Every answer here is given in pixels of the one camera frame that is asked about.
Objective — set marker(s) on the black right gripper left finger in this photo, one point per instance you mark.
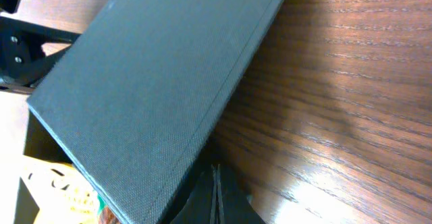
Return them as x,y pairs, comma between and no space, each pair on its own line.
200,207

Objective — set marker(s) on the black box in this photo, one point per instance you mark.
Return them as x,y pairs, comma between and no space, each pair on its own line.
134,100

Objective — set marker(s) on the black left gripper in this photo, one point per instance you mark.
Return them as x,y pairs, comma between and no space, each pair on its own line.
24,64

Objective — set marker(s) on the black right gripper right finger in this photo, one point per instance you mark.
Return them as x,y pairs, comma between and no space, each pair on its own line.
233,205

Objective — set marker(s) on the yellow Hacks candy bag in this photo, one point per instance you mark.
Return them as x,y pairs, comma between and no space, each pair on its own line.
60,192

